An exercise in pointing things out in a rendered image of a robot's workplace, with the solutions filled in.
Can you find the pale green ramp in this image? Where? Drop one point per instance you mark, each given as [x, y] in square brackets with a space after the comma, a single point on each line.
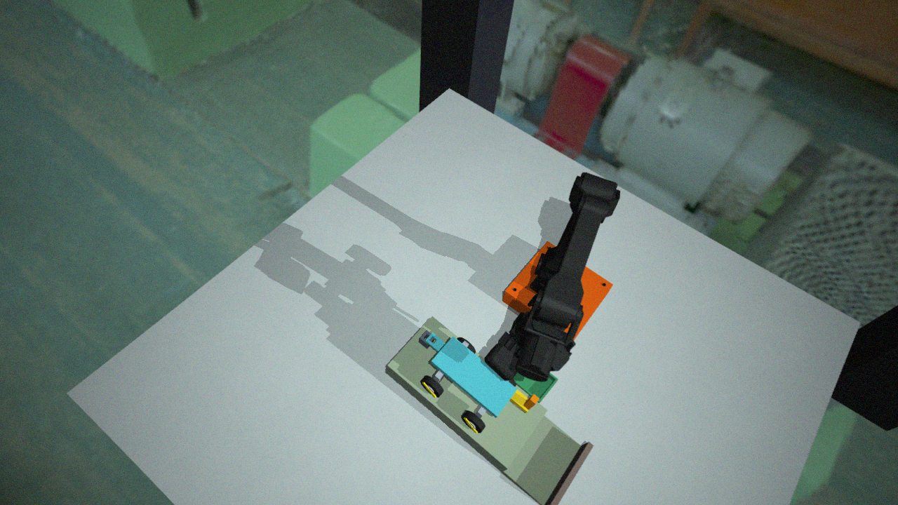
[528, 448]

